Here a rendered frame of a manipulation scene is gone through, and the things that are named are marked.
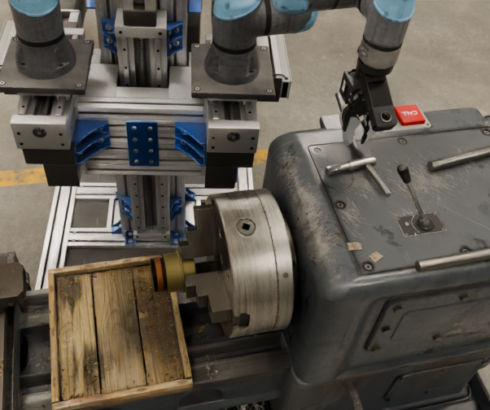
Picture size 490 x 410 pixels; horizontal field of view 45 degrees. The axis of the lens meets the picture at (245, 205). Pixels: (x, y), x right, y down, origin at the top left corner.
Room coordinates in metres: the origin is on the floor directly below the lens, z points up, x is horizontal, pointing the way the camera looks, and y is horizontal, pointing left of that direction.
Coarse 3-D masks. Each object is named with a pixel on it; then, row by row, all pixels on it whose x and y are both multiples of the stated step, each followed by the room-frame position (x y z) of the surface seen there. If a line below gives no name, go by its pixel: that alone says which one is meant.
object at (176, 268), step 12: (156, 264) 0.71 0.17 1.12; (168, 264) 0.71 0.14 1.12; (180, 264) 0.71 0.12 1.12; (192, 264) 0.73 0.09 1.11; (156, 276) 0.69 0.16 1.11; (168, 276) 0.69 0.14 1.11; (180, 276) 0.69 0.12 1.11; (156, 288) 0.67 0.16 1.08; (168, 288) 0.68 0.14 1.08; (180, 288) 0.68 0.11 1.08
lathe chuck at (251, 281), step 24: (240, 192) 0.86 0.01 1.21; (216, 216) 0.80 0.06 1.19; (240, 216) 0.77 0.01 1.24; (264, 216) 0.78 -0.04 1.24; (240, 240) 0.71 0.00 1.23; (264, 240) 0.72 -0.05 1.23; (240, 264) 0.67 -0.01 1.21; (264, 264) 0.68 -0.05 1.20; (240, 288) 0.64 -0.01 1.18; (264, 288) 0.65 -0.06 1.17; (240, 312) 0.61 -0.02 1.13; (264, 312) 0.63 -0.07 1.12; (240, 336) 0.62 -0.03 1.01
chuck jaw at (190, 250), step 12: (204, 216) 0.80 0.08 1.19; (192, 228) 0.79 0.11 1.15; (204, 228) 0.78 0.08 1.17; (216, 228) 0.79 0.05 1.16; (192, 240) 0.76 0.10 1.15; (204, 240) 0.77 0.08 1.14; (216, 240) 0.77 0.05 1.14; (180, 252) 0.74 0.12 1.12; (192, 252) 0.74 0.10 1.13; (204, 252) 0.75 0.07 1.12; (216, 252) 0.76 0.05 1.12
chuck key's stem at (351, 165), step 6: (372, 156) 0.95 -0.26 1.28; (348, 162) 0.92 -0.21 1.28; (354, 162) 0.93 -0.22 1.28; (360, 162) 0.93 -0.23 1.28; (366, 162) 0.93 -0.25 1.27; (372, 162) 0.94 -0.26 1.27; (330, 168) 0.90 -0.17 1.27; (336, 168) 0.90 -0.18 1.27; (342, 168) 0.91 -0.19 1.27; (348, 168) 0.91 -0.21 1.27; (354, 168) 0.92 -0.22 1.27; (360, 168) 0.92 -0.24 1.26; (330, 174) 0.90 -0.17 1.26
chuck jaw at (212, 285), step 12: (192, 276) 0.70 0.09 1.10; (204, 276) 0.70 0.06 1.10; (216, 276) 0.71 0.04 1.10; (192, 288) 0.67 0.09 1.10; (204, 288) 0.67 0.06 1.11; (216, 288) 0.68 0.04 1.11; (204, 300) 0.65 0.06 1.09; (216, 300) 0.64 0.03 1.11; (228, 300) 0.65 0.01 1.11; (216, 312) 0.62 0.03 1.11; (228, 312) 0.62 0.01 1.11; (240, 324) 0.61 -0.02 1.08
